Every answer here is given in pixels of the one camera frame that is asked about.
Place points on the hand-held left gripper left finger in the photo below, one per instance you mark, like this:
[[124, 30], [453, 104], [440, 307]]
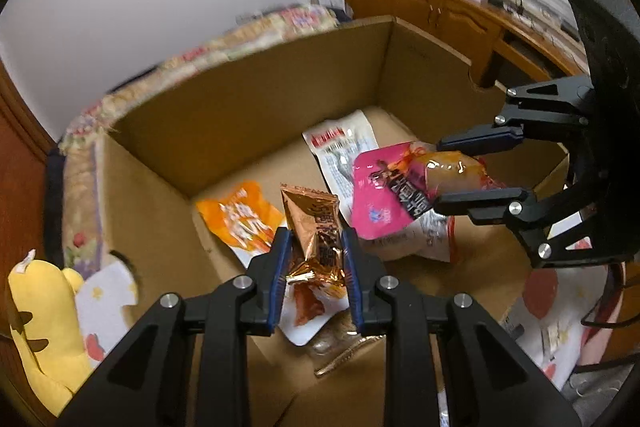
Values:
[[280, 277]]

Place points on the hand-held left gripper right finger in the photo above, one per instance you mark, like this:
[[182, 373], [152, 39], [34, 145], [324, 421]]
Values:
[[352, 277]]

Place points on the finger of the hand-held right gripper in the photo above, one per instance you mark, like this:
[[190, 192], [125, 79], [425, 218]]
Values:
[[475, 204], [480, 142]]

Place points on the brown cake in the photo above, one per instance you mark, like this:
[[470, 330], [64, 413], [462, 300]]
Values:
[[450, 177]]

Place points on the small gold snack packet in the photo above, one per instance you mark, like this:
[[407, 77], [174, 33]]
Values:
[[315, 232]]

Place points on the clear granola bar packet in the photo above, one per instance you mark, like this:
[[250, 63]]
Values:
[[340, 337]]

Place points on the pink snack packet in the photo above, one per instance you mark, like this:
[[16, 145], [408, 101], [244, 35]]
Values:
[[375, 212]]

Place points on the orange snack packet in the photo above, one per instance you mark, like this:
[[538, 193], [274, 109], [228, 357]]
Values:
[[240, 217]]

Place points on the brown cardboard box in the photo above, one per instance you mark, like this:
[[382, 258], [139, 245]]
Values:
[[200, 127]]

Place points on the wooden sideboard cabinet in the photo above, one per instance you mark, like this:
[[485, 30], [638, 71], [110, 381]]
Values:
[[415, 2]]

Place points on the strawberry print bed sheet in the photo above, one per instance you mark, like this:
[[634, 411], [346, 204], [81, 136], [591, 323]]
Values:
[[107, 292]]

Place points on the dark blue pillow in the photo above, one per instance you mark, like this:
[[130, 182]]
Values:
[[52, 207]]

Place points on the yellow plush toy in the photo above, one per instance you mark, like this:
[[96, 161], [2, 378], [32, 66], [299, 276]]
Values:
[[40, 322]]

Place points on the wooden louvered wardrobe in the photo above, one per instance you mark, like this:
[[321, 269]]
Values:
[[20, 157]]

